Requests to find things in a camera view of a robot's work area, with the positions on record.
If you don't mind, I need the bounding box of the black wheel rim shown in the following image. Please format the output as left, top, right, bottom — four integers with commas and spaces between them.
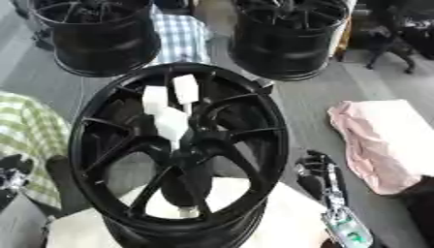
25, 0, 163, 78
229, 0, 353, 82

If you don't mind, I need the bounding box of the black spoked wheel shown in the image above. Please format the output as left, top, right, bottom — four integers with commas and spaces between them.
66, 62, 292, 248

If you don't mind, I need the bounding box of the black chair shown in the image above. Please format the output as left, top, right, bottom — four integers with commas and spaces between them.
362, 0, 434, 75

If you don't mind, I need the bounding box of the pink crumpled cloth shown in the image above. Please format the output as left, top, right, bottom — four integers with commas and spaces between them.
325, 99, 434, 197

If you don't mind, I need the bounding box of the green white checked cloth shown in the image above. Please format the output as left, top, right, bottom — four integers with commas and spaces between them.
0, 91, 74, 209

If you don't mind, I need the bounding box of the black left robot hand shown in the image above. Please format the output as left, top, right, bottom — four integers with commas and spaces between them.
0, 154, 36, 211

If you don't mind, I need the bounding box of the blue white checked cloth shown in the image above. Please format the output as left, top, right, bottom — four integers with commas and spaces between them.
147, 4, 214, 67

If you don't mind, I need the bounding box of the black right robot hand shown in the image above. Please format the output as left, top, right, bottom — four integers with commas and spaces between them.
293, 149, 350, 203

